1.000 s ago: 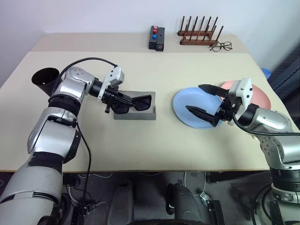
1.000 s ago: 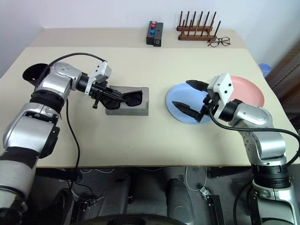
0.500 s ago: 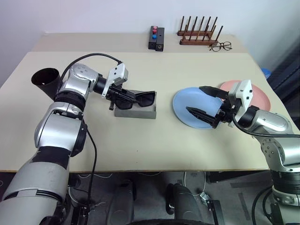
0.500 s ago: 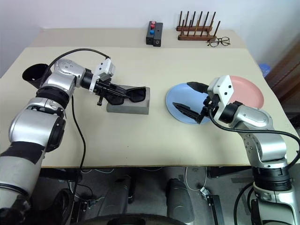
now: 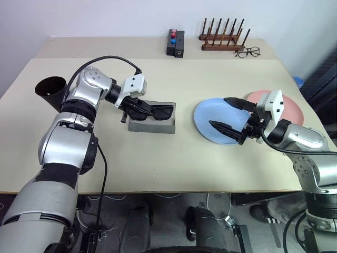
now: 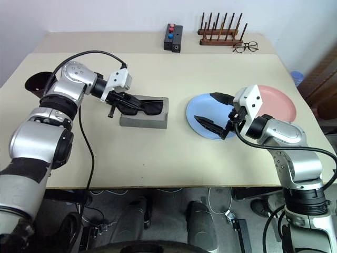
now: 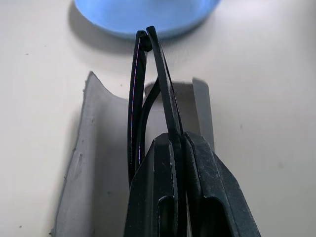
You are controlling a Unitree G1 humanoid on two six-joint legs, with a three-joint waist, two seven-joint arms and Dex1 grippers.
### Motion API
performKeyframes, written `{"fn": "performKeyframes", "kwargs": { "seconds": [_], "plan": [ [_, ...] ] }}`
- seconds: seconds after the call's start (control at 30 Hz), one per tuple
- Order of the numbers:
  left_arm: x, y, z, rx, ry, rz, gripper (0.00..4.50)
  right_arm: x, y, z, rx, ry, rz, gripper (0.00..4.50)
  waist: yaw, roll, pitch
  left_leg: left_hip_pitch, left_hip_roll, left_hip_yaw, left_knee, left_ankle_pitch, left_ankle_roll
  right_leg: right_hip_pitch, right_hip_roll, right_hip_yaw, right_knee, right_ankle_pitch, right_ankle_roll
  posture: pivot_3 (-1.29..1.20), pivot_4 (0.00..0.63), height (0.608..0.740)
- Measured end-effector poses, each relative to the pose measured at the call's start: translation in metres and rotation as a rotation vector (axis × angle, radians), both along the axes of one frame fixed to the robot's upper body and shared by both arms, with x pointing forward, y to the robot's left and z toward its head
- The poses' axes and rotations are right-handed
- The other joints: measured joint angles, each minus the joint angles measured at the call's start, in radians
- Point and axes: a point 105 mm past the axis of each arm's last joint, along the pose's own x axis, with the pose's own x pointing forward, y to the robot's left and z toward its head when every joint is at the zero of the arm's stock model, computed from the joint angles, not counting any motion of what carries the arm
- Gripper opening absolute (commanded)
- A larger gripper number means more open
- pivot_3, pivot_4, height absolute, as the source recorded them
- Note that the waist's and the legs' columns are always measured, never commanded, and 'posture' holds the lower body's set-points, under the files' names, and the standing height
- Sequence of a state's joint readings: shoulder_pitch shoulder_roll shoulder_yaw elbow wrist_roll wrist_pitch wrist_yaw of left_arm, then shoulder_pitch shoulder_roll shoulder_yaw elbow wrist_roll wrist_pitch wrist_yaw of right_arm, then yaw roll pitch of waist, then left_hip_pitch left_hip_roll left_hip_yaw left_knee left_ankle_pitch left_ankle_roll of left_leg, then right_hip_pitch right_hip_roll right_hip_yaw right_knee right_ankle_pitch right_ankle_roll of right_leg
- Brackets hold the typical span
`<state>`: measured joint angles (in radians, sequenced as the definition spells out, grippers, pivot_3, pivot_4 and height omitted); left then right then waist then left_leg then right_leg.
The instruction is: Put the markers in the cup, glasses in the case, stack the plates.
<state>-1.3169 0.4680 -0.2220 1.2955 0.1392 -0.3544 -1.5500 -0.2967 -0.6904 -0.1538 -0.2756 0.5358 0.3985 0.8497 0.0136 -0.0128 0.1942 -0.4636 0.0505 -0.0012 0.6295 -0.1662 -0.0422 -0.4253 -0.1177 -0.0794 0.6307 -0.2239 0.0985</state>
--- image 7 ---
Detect blue plate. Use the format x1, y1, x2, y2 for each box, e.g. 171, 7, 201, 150
73, 0, 222, 41

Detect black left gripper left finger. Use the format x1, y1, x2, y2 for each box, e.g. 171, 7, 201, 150
125, 132, 185, 237

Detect black sunglasses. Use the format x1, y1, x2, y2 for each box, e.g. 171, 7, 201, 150
127, 24, 186, 189

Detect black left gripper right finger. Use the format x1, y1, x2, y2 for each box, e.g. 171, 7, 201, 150
183, 131, 263, 237

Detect grey open glasses case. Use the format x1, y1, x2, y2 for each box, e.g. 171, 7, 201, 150
50, 71, 216, 237

